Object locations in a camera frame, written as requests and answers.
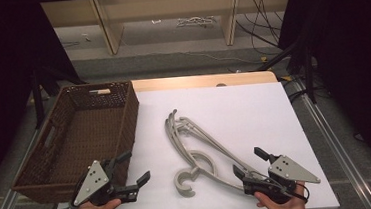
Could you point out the person's right hand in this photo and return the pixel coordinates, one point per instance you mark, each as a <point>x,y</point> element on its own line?
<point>290,208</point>

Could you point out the small white floor scrap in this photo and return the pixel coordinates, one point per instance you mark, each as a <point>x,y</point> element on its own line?
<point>156,21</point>
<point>86,37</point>

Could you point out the black metal stand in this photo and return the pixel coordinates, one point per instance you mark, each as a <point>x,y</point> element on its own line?
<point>309,74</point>

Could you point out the dark curtain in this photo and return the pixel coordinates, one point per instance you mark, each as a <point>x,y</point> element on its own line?
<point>353,54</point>
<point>0,65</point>

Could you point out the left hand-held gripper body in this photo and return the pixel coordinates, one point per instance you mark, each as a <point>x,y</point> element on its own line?
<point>92,182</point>

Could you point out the brown wicker basket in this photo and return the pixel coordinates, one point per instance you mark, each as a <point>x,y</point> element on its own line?
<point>85,135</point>

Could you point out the black tripod stand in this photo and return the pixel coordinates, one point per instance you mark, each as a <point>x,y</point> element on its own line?
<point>37,96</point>

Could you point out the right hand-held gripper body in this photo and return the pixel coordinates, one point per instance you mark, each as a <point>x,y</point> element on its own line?
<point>289,171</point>

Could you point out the white table cover board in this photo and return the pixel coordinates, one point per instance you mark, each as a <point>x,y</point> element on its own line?
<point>241,113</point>

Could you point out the grey plastic clothes hanger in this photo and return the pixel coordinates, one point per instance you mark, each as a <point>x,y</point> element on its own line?
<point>167,125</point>
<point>177,185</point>
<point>171,119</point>

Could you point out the pile of white hangers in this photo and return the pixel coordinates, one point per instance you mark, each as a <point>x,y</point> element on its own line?
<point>196,21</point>

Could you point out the beige wooden shelf unit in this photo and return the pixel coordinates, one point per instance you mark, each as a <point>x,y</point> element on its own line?
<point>165,5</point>

